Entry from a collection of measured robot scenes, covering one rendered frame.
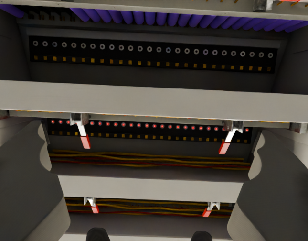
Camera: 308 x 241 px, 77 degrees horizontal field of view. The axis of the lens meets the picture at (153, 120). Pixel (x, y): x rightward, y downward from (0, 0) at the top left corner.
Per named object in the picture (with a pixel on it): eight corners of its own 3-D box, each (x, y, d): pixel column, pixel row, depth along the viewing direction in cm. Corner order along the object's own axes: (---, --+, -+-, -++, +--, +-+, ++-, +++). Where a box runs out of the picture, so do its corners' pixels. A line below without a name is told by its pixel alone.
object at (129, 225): (21, 232, 47) (25, 280, 49) (267, 240, 48) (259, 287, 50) (60, 189, 67) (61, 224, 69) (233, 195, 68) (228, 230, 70)
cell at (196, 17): (188, 16, 37) (196, 2, 30) (198, 17, 37) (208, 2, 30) (187, 27, 37) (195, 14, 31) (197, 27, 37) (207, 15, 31)
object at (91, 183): (-5, 172, 38) (1, 235, 41) (297, 184, 39) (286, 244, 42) (49, 143, 58) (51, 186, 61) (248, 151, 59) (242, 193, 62)
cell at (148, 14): (145, 14, 36) (144, -1, 30) (155, 15, 37) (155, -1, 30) (145, 25, 37) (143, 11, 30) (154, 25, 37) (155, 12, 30)
